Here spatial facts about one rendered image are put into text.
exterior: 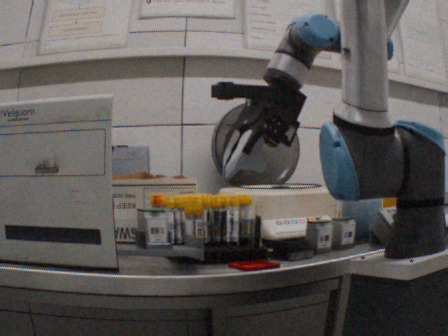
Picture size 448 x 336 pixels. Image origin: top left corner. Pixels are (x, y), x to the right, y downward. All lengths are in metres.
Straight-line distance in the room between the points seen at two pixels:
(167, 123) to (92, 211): 0.78
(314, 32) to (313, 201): 0.55
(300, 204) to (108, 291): 0.66
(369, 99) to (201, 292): 0.46
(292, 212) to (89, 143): 0.63
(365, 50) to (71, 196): 0.55
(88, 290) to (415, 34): 1.70
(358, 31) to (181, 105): 1.02
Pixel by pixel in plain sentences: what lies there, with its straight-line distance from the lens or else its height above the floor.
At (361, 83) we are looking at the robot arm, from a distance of 1.14.
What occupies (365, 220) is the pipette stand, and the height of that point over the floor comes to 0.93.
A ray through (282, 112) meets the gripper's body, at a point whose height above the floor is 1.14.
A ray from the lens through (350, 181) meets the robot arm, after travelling 1.15.
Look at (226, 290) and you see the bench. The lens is 1.37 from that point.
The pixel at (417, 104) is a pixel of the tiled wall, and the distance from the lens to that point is 2.55.
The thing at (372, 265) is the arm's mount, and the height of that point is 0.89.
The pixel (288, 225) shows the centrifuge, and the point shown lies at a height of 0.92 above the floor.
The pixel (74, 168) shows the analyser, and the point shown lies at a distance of 1.29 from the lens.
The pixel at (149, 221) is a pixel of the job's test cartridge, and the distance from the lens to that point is 1.36.
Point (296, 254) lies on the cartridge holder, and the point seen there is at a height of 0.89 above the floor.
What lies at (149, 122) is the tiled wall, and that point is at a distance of 2.02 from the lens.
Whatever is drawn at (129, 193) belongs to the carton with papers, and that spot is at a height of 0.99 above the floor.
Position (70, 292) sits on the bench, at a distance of 1.29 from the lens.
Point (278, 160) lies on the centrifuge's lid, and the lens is 2.09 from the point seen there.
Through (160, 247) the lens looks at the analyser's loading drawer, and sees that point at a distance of 1.37.
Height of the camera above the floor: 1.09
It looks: 2 degrees down
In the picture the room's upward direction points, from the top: straight up
